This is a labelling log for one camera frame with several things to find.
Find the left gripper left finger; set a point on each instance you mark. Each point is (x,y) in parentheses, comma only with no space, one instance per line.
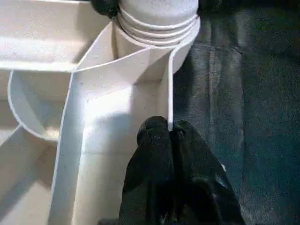
(150,178)

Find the white compartment tray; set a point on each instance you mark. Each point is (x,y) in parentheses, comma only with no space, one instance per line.
(108,93)

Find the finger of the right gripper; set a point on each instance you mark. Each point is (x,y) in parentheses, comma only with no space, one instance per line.
(105,7)

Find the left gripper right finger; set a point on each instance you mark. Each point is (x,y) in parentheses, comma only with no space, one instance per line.
(201,183)

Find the white plastic table leg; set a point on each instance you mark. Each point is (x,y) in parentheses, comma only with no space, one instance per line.
(157,18)

